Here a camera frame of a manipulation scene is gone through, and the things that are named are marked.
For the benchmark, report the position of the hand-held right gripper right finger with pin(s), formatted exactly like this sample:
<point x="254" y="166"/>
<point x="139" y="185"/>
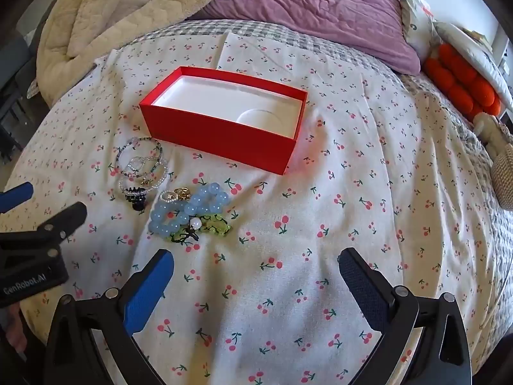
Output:
<point x="360" y="286"/>

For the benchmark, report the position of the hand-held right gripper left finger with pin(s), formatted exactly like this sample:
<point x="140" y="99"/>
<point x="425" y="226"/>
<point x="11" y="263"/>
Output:
<point x="146" y="294"/>

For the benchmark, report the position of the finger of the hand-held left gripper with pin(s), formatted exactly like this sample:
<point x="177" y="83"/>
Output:
<point x="64" y="218"/>
<point x="16" y="197"/>

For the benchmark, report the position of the black hair claw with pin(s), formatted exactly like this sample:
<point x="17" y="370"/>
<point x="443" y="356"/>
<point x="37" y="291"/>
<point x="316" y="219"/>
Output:
<point x="134" y="199"/>

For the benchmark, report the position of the red cardboard box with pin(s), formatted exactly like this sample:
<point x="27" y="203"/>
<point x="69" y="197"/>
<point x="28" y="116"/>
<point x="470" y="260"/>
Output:
<point x="224" y="140"/>

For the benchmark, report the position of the person's left hand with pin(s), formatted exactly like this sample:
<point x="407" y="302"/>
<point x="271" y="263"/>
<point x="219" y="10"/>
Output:
<point x="12" y="335"/>

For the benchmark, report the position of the cherry print bed sheet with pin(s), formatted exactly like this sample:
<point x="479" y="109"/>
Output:
<point x="360" y="208"/>

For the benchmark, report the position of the dark furniture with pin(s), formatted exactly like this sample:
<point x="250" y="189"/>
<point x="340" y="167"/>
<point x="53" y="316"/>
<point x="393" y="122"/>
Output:
<point x="16" y="88"/>

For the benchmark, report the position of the white plush toy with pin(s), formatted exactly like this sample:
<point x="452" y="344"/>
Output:
<point x="491" y="128"/>

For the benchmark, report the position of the beige quilted blanket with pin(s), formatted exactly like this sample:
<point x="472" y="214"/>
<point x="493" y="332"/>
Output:
<point x="120" y="8"/>

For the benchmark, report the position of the orange knotted cushion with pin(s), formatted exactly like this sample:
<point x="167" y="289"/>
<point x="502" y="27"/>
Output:
<point x="461" y="84"/>

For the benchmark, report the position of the floral print pillow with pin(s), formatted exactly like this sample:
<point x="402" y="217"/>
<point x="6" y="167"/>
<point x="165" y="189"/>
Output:
<point x="417" y="20"/>

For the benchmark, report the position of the purple pillow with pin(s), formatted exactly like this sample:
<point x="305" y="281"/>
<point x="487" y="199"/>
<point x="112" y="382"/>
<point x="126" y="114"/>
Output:
<point x="320" y="12"/>

